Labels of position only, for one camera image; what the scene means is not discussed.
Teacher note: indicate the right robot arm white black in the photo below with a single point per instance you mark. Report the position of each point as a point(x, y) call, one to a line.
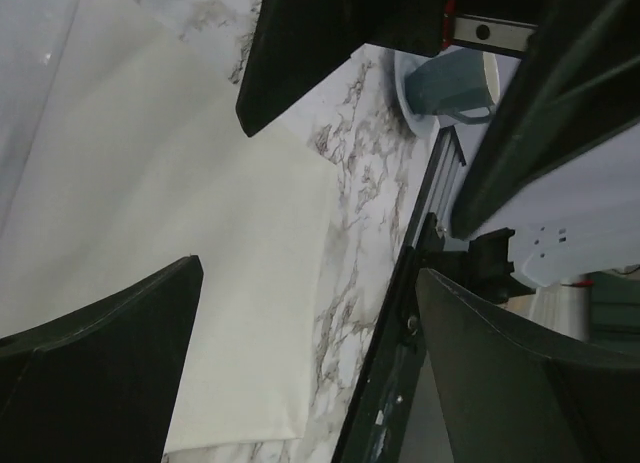
point(580, 218)

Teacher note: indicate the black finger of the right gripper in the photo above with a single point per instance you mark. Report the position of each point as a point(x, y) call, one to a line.
point(298, 43)
point(576, 87)

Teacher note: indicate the blue grey mug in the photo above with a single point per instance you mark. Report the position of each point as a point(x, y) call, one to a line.
point(463, 85)

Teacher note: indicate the white saucer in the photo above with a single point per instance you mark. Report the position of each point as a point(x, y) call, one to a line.
point(422, 126)

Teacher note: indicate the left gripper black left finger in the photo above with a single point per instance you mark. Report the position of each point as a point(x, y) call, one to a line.
point(100, 383)

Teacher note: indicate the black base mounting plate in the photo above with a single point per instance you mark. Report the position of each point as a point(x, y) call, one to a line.
point(379, 411)

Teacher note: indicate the white cloth napkin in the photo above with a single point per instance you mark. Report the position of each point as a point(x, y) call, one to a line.
point(139, 159)

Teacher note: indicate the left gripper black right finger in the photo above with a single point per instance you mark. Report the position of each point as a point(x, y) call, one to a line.
point(514, 391)

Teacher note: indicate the aluminium frame rail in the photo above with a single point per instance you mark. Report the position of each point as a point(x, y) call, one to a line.
point(445, 163)

